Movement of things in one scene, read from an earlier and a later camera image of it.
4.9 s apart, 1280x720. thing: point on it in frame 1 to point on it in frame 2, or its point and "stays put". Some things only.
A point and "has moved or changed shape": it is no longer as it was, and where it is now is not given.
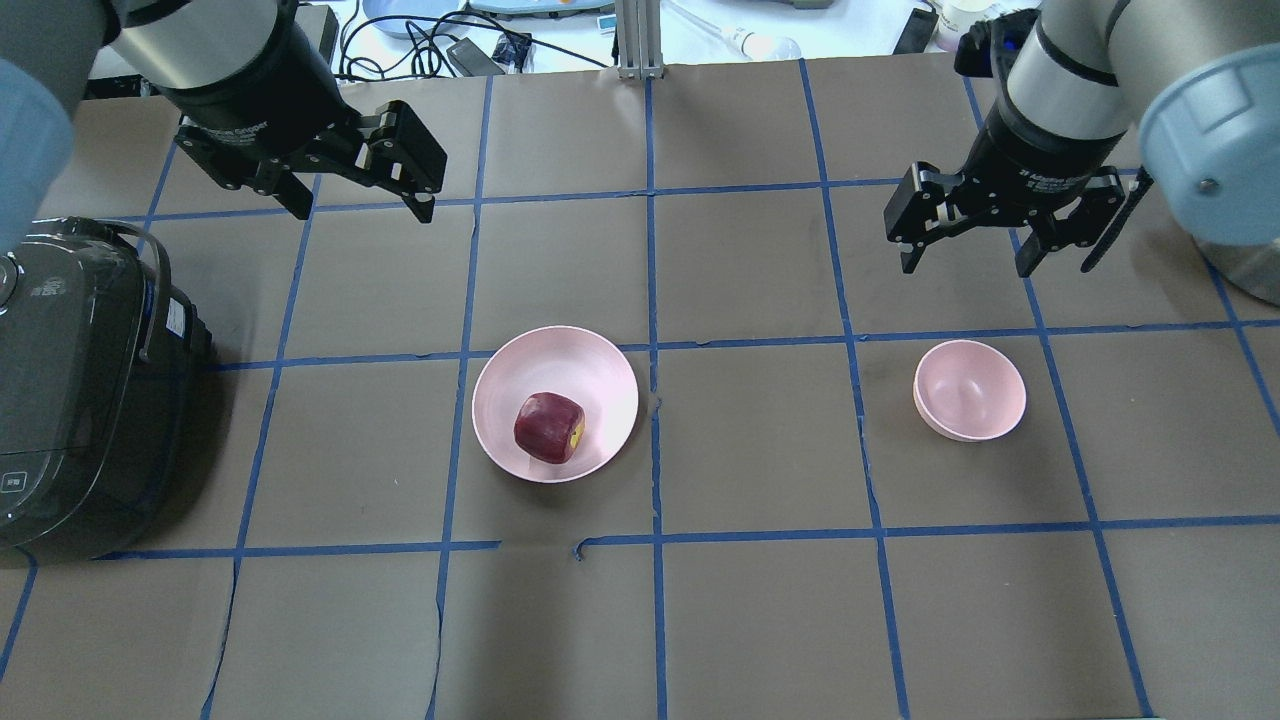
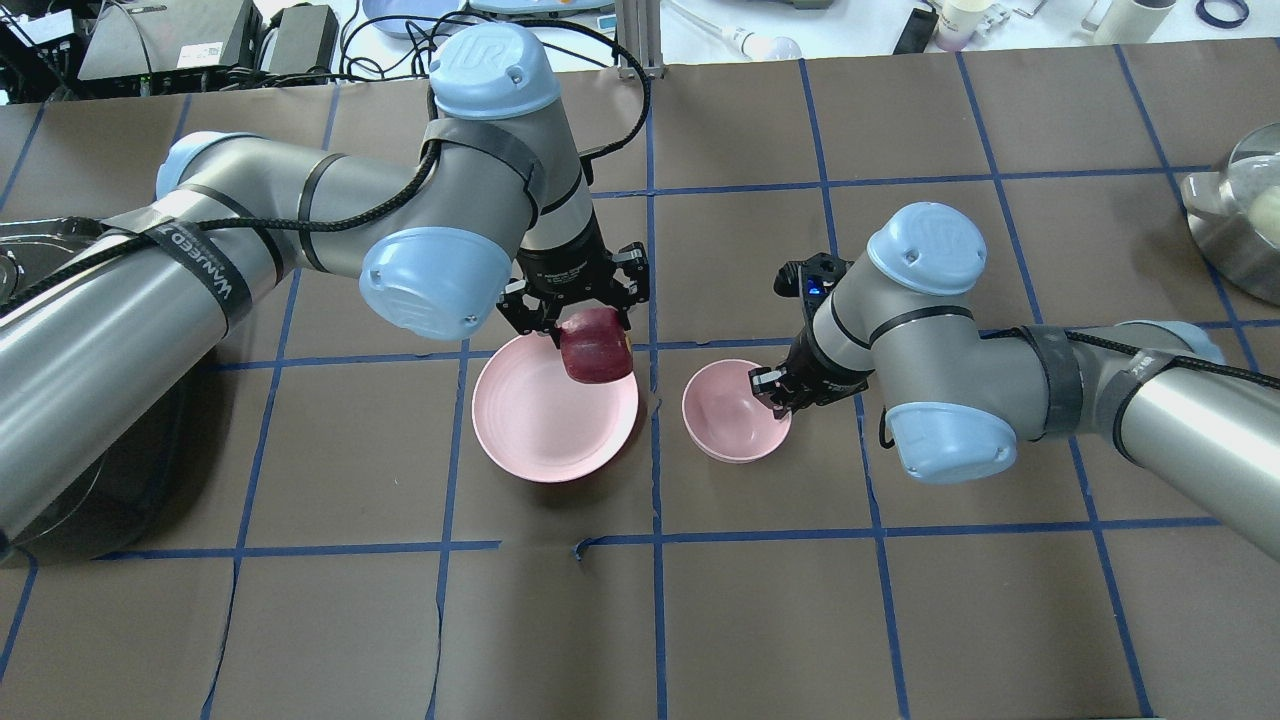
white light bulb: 757,46 stays put
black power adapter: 917,32 stays put
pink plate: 579,364 stays put
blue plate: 408,8 stays put
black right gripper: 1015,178 to 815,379
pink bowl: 968,391 has moved or changed shape
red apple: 549,427 to 595,346
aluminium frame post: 639,39 stays put
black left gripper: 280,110 to 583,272
